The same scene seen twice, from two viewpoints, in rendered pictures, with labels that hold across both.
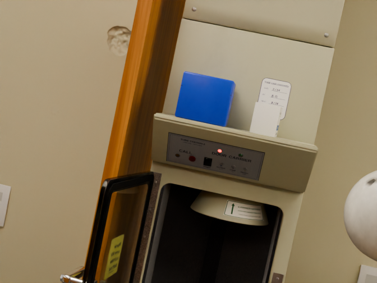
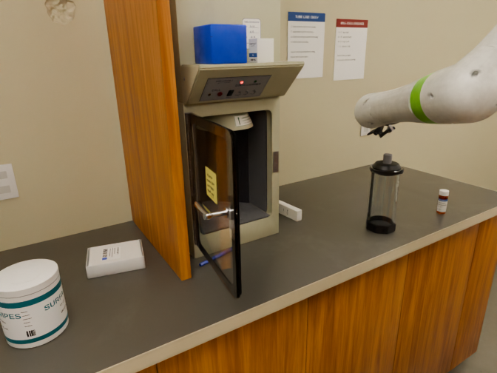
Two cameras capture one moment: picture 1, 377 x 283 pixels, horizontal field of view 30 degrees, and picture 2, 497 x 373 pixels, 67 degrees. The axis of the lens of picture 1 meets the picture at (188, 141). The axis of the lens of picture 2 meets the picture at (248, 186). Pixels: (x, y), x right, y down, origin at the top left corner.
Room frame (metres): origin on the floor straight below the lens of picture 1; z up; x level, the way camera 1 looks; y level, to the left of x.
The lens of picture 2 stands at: (0.54, 0.53, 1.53)
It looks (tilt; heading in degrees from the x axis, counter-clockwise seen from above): 19 degrees down; 324
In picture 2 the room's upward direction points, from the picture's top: 1 degrees counter-clockwise
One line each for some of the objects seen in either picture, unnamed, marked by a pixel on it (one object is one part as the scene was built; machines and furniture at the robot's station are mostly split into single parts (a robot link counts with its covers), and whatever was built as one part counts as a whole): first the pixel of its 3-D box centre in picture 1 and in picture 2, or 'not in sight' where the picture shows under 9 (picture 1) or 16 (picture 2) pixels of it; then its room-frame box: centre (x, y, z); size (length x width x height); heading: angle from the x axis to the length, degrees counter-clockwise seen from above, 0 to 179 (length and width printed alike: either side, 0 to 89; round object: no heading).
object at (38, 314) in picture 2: not in sight; (32, 301); (1.41, 0.51, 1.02); 0.13 x 0.13 x 0.15
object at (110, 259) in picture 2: not in sight; (115, 257); (1.59, 0.27, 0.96); 0.16 x 0.12 x 0.04; 73
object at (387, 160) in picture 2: not in sight; (387, 163); (1.24, -0.56, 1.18); 0.09 x 0.09 x 0.07
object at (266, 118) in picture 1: (266, 119); (261, 50); (1.39, -0.14, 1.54); 0.05 x 0.05 x 0.06; 79
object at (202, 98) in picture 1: (206, 99); (220, 44); (1.40, -0.02, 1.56); 0.10 x 0.10 x 0.09; 85
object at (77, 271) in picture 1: (82, 277); (210, 209); (1.24, 0.13, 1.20); 0.10 x 0.05 x 0.03; 168
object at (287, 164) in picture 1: (231, 153); (245, 82); (1.40, -0.09, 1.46); 0.32 x 0.11 x 0.10; 85
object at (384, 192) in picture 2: not in sight; (383, 196); (1.24, -0.56, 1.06); 0.11 x 0.11 x 0.21
